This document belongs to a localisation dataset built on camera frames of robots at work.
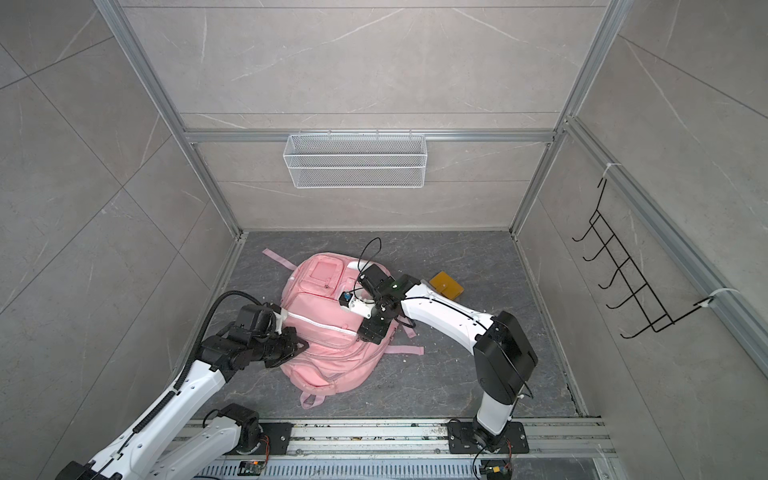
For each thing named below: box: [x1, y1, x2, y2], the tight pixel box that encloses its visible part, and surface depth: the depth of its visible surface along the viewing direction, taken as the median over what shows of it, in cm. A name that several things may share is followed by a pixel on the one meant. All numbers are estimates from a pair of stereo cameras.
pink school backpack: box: [262, 249, 425, 410], surface depth 81 cm
